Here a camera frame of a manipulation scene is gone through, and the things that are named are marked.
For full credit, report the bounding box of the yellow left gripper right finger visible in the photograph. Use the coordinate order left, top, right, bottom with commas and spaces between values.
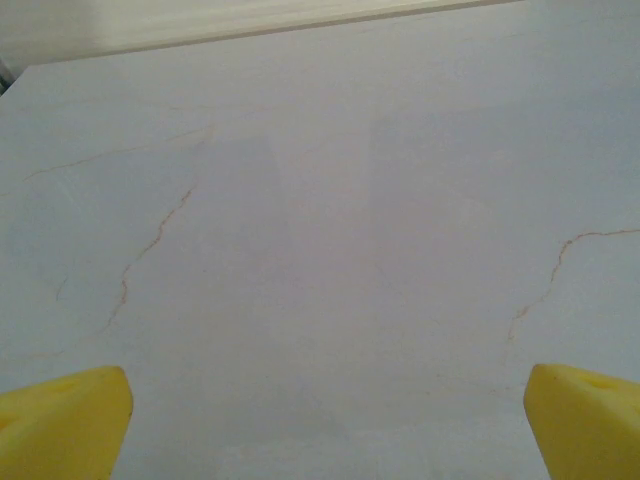
523, 362, 640, 480

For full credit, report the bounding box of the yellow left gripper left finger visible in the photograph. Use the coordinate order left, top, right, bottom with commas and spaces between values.
0, 365, 134, 480

